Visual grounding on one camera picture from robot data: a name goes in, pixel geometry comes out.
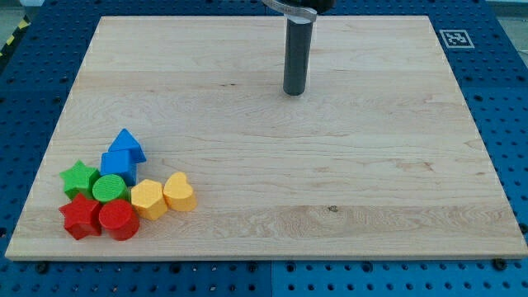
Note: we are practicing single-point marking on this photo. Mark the silver clamp robot arm end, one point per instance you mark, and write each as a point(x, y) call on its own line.
point(300, 11)

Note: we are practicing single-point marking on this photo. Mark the black bolt at board corner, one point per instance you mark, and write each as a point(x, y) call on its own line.
point(499, 264)

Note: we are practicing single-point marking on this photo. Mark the green star block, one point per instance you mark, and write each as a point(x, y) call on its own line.
point(79, 179)

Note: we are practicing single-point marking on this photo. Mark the white fiducial marker tag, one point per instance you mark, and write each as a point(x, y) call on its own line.
point(456, 39)

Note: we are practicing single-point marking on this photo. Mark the red cylinder block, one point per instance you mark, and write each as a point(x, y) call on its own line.
point(119, 220)

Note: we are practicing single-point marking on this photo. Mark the blue triangle block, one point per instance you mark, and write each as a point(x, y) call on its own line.
point(126, 141)

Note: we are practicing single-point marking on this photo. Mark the yellow black hazard tape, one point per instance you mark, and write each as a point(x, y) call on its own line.
point(15, 37)

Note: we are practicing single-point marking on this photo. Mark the blue cube block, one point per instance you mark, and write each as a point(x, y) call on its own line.
point(119, 163)

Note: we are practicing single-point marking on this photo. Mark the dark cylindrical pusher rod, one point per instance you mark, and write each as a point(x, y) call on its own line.
point(297, 49)

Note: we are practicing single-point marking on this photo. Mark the red star block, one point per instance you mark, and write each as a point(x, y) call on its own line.
point(81, 217)

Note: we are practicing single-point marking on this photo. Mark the light wooden board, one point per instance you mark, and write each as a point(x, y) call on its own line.
point(379, 159)

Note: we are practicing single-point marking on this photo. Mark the yellow heart block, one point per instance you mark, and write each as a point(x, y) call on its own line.
point(179, 194)

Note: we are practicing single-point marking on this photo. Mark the green cylinder block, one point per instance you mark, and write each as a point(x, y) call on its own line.
point(110, 187)

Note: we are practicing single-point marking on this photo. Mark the yellow hexagon block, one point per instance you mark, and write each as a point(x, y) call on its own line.
point(148, 200)

